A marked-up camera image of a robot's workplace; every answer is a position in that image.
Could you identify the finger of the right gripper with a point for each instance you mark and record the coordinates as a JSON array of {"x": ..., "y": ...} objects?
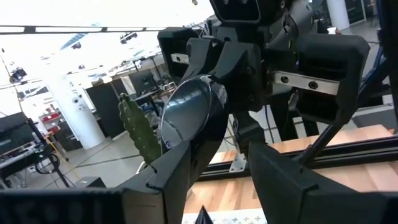
[
  {"x": 242, "y": 77},
  {"x": 202, "y": 56}
]

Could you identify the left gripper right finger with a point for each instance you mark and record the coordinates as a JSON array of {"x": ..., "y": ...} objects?
[{"x": 286, "y": 199}]

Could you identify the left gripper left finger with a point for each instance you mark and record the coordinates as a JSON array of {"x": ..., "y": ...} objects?
[{"x": 155, "y": 199}]

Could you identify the black teardrop plate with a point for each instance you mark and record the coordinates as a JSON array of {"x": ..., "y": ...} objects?
[{"x": 186, "y": 112}]

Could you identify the black floor box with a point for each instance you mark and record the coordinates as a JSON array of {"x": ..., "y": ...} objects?
[{"x": 90, "y": 182}]

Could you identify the green cactus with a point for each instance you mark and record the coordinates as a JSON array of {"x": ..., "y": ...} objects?
[{"x": 140, "y": 130}]

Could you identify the black cabinet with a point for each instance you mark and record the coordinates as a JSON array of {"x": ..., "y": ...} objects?
[{"x": 104, "y": 109}]

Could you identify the black workbench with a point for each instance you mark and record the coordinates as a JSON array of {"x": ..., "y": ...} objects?
[{"x": 18, "y": 155}]

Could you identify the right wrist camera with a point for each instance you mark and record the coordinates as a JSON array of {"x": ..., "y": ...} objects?
[{"x": 236, "y": 9}]

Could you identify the grey corner bracket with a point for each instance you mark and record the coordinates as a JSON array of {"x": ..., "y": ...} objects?
[{"x": 237, "y": 162}]

